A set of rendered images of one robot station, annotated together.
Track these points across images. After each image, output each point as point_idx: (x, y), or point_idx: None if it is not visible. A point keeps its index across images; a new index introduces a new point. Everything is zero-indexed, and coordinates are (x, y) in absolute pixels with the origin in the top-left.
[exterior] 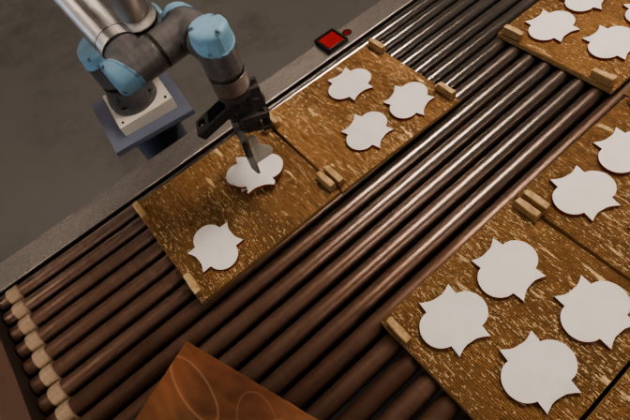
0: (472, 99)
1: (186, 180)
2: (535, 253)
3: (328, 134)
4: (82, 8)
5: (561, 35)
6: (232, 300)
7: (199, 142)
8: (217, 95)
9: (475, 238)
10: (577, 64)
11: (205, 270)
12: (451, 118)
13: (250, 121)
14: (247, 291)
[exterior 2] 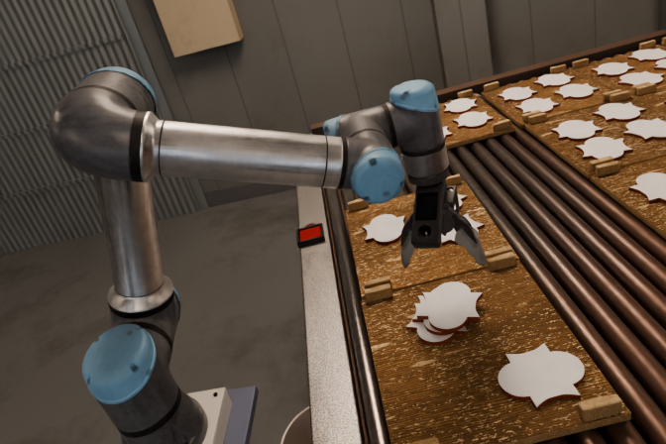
0: (467, 178)
1: (398, 388)
2: (654, 172)
3: (435, 254)
4: (281, 136)
5: (446, 132)
6: (632, 385)
7: (337, 372)
8: (433, 172)
9: (623, 197)
10: (478, 133)
11: (577, 390)
12: (478, 190)
13: (454, 201)
14: (621, 367)
